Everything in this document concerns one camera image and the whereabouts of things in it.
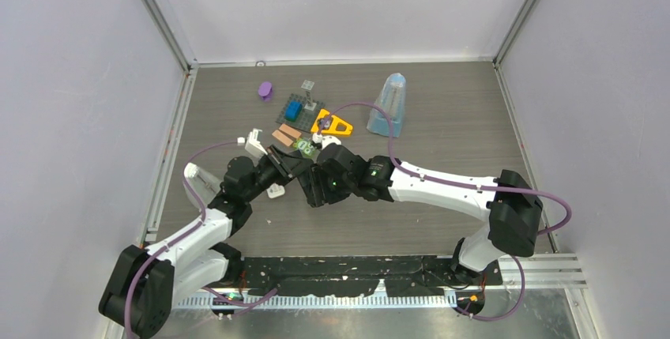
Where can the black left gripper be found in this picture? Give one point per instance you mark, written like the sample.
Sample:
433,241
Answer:
286,170

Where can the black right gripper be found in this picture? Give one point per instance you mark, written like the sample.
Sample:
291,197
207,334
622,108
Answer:
319,195

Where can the white remote control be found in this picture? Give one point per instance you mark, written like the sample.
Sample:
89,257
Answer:
275,191

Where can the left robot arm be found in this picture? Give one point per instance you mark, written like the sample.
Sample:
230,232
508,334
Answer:
146,283

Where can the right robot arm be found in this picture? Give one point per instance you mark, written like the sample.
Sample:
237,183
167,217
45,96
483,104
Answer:
505,204

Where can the green monster toy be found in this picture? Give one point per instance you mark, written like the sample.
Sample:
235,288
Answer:
305,148

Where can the tan wooden block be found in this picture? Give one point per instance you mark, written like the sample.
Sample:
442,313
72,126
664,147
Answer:
283,138
290,131

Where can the grey building brick plate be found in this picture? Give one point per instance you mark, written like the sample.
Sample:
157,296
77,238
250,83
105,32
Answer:
306,118

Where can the blue building brick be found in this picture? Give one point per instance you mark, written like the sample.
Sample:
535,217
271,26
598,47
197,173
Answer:
293,110

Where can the yellow triangular toy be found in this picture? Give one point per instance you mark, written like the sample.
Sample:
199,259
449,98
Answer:
331,125

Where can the purple cap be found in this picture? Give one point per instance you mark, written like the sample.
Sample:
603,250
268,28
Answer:
265,91

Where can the blue translucent metronome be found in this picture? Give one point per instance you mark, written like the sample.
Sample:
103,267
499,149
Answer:
392,101

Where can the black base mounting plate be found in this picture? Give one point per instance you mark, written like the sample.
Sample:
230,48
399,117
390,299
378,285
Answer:
406,275

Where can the grey brick post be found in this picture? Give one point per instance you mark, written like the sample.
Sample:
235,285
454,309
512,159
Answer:
307,87

